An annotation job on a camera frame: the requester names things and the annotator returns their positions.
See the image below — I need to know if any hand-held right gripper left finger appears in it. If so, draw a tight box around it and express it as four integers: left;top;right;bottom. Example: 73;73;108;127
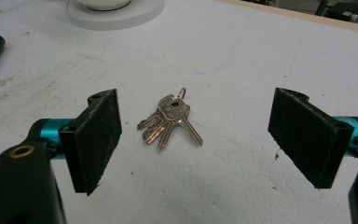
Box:
38;88;123;197

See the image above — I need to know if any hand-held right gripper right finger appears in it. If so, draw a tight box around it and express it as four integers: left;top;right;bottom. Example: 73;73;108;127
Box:
267;87;358;189

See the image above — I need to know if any silver bunch of keys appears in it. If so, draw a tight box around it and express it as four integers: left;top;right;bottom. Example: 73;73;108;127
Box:
136;87;204;150

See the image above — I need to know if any white round base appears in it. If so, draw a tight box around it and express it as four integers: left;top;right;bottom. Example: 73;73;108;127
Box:
65;0;166;32

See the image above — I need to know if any white bowl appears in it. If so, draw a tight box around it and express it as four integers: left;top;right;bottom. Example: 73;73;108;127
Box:
74;0;133;11

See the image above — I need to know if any dark chair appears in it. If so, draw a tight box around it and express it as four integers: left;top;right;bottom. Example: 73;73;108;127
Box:
314;0;358;22

